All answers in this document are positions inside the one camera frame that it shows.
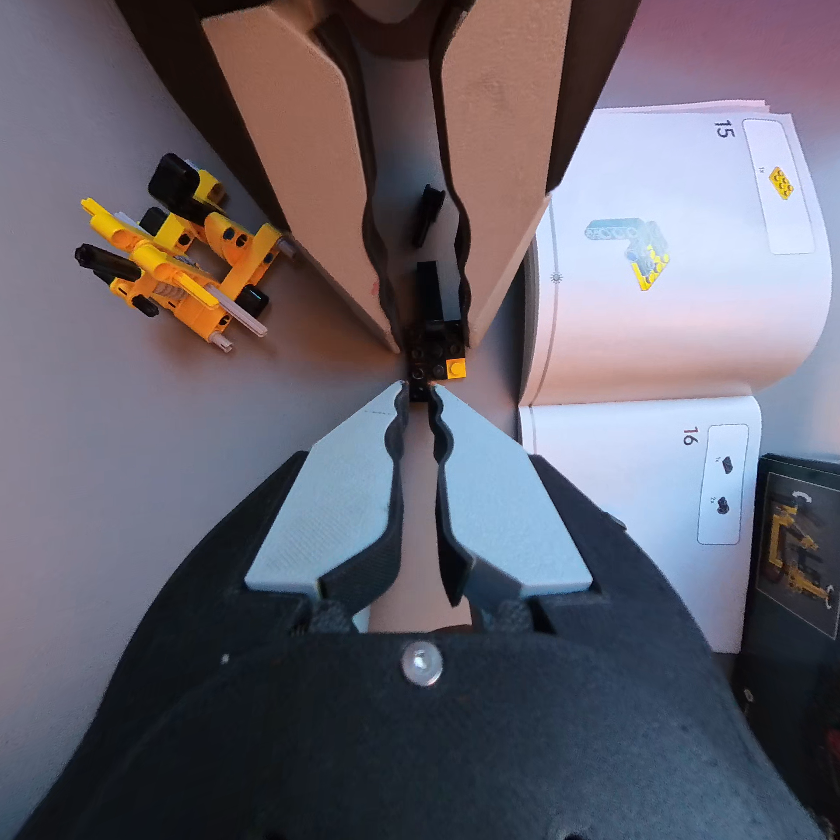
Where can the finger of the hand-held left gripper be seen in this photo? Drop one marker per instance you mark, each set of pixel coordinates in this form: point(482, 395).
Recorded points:
point(505, 131)
point(295, 164)

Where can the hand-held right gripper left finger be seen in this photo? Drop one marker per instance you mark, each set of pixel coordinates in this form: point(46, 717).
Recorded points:
point(328, 505)

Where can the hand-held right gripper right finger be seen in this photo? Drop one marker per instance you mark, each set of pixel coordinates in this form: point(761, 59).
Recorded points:
point(512, 512)

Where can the small black lego assembly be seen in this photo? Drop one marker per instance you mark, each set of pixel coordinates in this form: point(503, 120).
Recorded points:
point(433, 348)

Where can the yellow lego assembly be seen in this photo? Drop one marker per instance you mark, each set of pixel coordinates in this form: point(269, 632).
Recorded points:
point(177, 262)

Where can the lego instruction booklet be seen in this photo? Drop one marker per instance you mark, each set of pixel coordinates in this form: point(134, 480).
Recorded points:
point(656, 315)

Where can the black lego box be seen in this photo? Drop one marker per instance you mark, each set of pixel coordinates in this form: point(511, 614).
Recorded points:
point(797, 544)

